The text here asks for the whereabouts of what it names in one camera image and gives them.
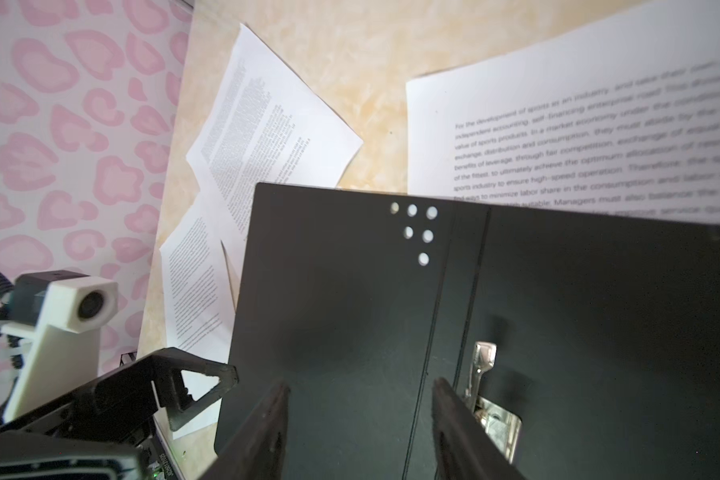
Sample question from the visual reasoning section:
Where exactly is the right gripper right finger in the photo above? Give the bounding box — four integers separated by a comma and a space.
432, 377, 523, 480

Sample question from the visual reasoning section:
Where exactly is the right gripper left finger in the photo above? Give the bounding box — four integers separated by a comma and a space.
201, 381, 290, 480

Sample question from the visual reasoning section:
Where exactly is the printed paper sheet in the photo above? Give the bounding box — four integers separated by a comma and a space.
406, 1, 720, 224

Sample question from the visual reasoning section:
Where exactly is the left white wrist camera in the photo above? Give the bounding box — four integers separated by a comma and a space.
1, 270, 119, 423

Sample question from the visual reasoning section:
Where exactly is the blue black file folder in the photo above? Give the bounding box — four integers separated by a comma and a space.
215, 183, 720, 479

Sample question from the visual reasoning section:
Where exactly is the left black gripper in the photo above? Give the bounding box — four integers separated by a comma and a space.
0, 347, 239, 479

